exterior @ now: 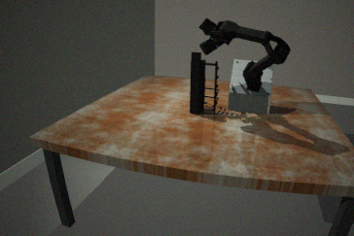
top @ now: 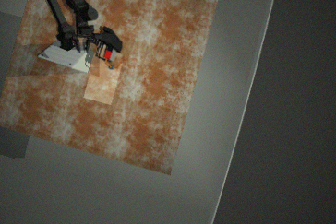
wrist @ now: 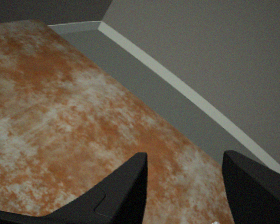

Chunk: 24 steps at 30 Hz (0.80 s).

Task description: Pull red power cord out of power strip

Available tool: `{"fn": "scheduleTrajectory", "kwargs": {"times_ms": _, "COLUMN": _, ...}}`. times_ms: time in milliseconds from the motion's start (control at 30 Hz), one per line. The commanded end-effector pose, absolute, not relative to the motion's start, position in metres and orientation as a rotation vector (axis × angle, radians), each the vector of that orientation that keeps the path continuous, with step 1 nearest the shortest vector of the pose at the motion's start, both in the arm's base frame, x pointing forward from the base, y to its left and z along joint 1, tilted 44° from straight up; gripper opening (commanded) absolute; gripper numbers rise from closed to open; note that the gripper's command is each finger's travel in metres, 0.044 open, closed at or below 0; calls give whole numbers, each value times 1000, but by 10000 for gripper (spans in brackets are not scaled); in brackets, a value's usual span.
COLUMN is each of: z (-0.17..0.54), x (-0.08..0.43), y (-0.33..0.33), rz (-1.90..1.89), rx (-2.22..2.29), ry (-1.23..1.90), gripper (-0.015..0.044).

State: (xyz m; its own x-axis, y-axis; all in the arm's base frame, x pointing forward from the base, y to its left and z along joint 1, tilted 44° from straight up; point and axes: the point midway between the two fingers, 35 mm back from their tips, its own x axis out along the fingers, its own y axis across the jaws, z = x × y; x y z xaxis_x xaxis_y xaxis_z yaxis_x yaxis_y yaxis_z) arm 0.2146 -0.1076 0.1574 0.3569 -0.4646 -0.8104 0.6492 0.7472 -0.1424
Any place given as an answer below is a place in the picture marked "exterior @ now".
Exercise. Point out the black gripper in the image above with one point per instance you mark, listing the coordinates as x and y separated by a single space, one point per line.
209 45

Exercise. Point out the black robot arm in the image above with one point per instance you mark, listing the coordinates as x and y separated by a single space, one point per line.
226 30

